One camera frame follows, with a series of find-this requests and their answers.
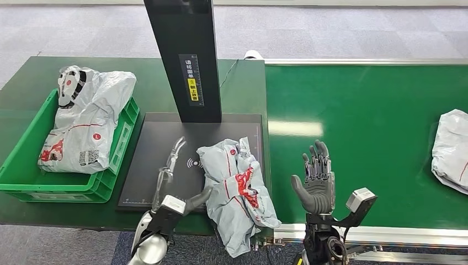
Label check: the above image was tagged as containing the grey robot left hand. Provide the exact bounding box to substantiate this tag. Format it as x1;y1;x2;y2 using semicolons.
151;136;214;217

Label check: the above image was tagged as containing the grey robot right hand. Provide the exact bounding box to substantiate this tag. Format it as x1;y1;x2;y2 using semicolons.
291;139;336;216

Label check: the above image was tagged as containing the grey poly mailer package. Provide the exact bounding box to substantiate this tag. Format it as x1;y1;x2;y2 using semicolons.
196;136;283;259
430;109;468;195

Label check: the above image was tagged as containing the green conveyor belt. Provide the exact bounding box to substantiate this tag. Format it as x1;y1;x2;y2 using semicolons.
265;64;468;230

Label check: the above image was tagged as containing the dark green table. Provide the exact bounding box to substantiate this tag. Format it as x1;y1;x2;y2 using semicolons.
0;56;275;237

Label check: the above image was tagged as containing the black yellow column label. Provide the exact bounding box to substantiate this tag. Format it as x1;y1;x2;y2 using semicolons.
178;54;205;107

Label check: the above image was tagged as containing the grey poly mailer with QR code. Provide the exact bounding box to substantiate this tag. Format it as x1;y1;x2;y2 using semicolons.
37;65;137;175

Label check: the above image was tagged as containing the black scanner column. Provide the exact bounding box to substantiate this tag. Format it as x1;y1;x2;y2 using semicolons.
142;0;222;124

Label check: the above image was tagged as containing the green plastic crate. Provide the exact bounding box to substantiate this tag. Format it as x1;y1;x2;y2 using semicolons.
0;88;140;204

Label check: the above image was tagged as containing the black scanner base plate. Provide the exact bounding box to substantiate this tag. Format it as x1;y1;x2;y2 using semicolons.
116;112;265;214

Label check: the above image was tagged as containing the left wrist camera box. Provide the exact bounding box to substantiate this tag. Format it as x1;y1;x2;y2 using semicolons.
147;194;187;237

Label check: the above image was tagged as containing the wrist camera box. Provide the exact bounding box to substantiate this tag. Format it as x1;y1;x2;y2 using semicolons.
147;194;187;237
331;187;379;229

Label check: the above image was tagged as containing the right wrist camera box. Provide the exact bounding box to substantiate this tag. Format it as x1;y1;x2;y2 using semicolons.
331;187;379;229

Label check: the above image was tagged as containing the aluminium conveyor side rail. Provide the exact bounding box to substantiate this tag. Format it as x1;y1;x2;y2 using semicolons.
273;223;468;250
264;58;468;67

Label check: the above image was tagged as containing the thin black cable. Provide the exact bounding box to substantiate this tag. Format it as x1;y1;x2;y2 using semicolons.
220;59;240;88

